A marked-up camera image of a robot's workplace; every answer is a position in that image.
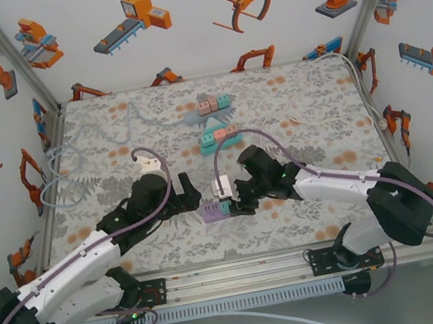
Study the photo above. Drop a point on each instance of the purple power strip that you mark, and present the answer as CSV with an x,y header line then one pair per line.
x,y
211,214

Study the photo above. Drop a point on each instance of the teal triangular power strip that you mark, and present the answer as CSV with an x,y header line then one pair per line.
x,y
214,149

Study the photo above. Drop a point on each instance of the brown plug adapter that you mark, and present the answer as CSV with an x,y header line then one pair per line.
x,y
231,129

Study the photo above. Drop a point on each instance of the pink plug adapter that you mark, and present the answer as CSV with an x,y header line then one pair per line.
x,y
212,104
221,133
203,109

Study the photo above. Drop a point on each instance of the light blue power strip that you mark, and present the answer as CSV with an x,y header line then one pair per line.
x,y
192,119

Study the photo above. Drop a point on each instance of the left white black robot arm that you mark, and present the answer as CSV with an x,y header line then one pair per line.
x,y
71,263

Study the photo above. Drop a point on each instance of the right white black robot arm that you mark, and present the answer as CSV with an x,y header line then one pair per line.
x,y
329,184

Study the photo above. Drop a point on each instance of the floral table mat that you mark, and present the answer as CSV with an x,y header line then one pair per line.
x,y
294,219

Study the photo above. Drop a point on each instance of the white plastic tube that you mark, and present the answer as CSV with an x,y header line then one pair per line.
x,y
312,323

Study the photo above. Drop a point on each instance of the aluminium frame rail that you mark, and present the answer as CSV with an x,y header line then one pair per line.
x,y
241,277

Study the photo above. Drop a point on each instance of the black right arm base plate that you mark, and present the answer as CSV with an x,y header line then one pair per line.
x,y
322,263

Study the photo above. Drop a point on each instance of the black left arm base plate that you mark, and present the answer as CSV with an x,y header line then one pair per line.
x,y
155,292

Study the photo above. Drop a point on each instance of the aluminium side rail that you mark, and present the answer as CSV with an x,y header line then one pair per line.
x,y
56,127
389,144

